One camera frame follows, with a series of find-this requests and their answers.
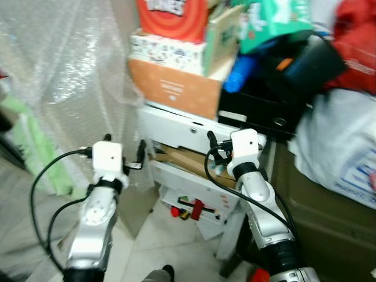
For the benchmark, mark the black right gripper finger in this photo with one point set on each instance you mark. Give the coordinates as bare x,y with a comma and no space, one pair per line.
212,142

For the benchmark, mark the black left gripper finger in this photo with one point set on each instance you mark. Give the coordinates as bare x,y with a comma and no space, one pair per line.
107,138
141,153

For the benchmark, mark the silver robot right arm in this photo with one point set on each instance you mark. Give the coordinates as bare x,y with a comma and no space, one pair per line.
258,194

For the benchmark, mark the brown cardboard sheet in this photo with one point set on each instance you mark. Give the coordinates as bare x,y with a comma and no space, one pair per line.
182,161

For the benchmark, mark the white shelf unit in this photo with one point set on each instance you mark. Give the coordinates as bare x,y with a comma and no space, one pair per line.
176,126

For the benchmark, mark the black box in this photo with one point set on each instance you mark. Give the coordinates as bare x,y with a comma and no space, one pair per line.
252,114

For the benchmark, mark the red toy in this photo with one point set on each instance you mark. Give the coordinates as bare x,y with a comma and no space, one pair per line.
197,208

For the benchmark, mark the orange cardboard box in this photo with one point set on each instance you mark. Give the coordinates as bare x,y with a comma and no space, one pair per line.
173,91

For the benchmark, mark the blue ribbed plastic object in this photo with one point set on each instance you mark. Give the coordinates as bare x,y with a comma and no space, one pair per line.
238,76

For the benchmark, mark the clear bubble wrap sheet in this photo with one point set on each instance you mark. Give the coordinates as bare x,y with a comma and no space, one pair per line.
70,70

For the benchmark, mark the white patterned box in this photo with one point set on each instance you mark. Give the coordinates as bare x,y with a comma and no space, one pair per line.
167,54

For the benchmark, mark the beige green box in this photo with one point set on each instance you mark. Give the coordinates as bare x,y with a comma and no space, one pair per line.
220,41

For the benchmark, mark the grey robot left leg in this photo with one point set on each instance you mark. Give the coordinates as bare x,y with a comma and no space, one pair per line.
155,276

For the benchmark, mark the white plastic bag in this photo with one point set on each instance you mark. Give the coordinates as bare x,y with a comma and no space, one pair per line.
341,141

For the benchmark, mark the black bag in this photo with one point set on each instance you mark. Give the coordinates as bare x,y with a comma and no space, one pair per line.
311,70

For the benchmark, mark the red round printed tin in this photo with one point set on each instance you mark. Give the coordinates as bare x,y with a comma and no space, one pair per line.
173,20

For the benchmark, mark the green printed box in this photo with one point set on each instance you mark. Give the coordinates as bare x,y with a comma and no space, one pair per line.
276,23

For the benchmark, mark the olive green cabinet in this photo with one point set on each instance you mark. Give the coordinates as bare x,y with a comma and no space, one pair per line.
329,241

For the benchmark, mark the red bag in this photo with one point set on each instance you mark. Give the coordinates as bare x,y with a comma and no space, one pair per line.
358,41

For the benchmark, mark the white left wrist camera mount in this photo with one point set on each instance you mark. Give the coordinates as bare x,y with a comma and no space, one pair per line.
108,158

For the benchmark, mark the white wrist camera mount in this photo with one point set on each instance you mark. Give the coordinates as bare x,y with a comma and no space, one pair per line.
108,158
244,147

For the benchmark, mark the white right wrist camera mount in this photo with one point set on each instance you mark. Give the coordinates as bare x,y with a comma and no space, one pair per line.
244,147

